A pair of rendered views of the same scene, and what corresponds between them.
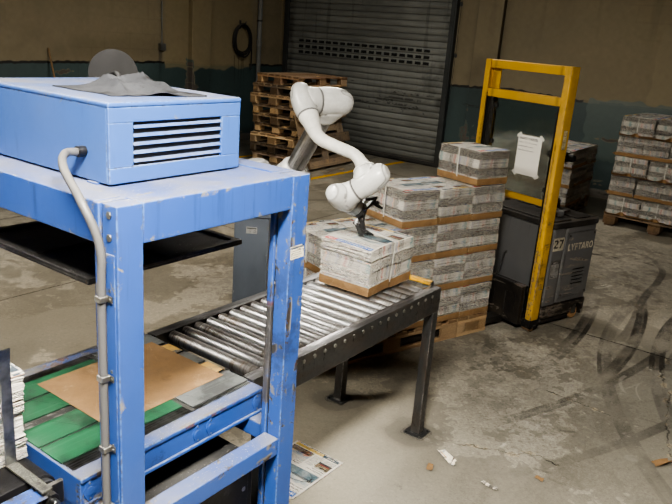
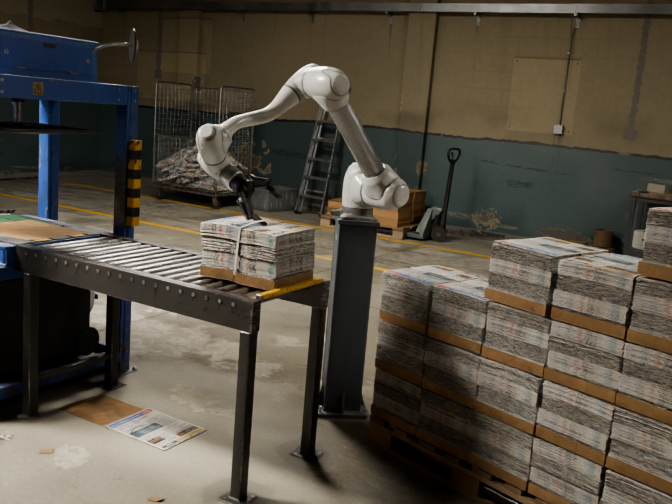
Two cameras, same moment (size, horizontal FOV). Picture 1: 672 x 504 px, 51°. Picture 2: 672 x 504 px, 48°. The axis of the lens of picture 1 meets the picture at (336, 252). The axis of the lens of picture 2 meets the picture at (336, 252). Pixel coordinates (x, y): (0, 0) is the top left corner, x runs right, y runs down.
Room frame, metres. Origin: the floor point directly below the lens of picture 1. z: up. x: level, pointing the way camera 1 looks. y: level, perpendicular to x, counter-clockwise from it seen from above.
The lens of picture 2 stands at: (3.26, -3.25, 1.52)
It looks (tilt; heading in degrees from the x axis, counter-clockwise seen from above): 11 degrees down; 84
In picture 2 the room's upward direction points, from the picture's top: 5 degrees clockwise
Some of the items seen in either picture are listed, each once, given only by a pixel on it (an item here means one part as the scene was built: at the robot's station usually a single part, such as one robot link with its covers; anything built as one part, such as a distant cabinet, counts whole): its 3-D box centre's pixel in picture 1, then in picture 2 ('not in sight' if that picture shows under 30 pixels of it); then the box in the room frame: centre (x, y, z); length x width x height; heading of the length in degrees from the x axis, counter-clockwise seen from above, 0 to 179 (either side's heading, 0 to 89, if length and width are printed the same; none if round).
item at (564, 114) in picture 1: (549, 199); not in sight; (4.73, -1.42, 0.97); 0.09 x 0.09 x 1.75; 36
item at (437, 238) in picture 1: (378, 284); (502, 391); (4.30, -0.29, 0.42); 1.17 x 0.39 x 0.83; 126
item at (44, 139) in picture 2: not in sight; (48, 217); (2.03, 1.20, 0.77); 0.09 x 0.09 x 1.55; 55
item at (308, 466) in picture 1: (295, 467); (156, 428); (2.83, 0.11, 0.00); 0.37 x 0.28 x 0.01; 145
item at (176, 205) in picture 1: (111, 174); (18, 86); (2.02, 0.67, 1.50); 0.94 x 0.68 x 0.10; 55
